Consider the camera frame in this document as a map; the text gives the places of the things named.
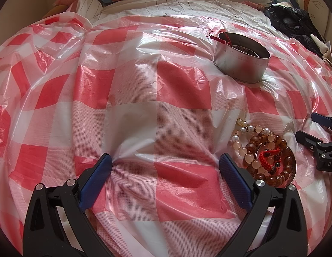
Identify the beige cloth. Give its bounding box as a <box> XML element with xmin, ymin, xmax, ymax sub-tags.
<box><xmin>310</xmin><ymin>33</ymin><xmax>332</xmax><ymax>59</ymax></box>

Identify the pink cloth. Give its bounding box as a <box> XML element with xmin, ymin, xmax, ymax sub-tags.
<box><xmin>240</xmin><ymin>0</ymin><xmax>266</xmax><ymax>12</ymax></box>

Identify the amber bead bracelet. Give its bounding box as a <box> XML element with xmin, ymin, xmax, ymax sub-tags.
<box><xmin>246</xmin><ymin>134</ymin><xmax>295</xmax><ymax>188</ymax></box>

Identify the red white checkered plastic sheet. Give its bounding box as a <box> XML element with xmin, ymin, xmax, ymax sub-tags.
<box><xmin>0</xmin><ymin>15</ymin><xmax>332</xmax><ymax>257</ymax></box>

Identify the black jacket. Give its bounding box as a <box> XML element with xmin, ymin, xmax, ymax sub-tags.
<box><xmin>264</xmin><ymin>4</ymin><xmax>328</xmax><ymax>57</ymax></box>

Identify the white striped bedsheet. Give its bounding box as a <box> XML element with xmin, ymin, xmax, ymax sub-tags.
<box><xmin>76</xmin><ymin>0</ymin><xmax>271</xmax><ymax>30</ymax></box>

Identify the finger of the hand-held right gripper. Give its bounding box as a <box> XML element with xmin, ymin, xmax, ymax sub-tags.
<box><xmin>311</xmin><ymin>113</ymin><xmax>332</xmax><ymax>129</ymax></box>
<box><xmin>295</xmin><ymin>131</ymin><xmax>332</xmax><ymax>172</ymax></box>

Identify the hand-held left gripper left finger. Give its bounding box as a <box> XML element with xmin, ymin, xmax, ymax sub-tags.
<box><xmin>23</xmin><ymin>153</ymin><xmax>113</xmax><ymax>257</ymax></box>

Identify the round metal tin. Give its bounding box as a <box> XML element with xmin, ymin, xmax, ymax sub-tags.
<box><xmin>213</xmin><ymin>32</ymin><xmax>271</xmax><ymax>84</ymax></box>

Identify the brown cushion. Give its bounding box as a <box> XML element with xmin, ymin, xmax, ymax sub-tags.
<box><xmin>42</xmin><ymin>4</ymin><xmax>76</xmax><ymax>20</ymax></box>

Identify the pearl and pink bead bracelet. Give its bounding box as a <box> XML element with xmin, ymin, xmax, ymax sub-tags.
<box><xmin>230</xmin><ymin>118</ymin><xmax>275</xmax><ymax>175</ymax></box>

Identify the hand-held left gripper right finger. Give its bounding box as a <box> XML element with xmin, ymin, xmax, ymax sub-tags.
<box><xmin>219</xmin><ymin>153</ymin><xmax>307</xmax><ymax>257</ymax></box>

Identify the red cord bracelet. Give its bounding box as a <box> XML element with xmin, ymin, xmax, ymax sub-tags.
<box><xmin>207</xmin><ymin>31</ymin><xmax>233</xmax><ymax>46</ymax></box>
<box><xmin>258</xmin><ymin>148</ymin><xmax>282</xmax><ymax>171</ymax></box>

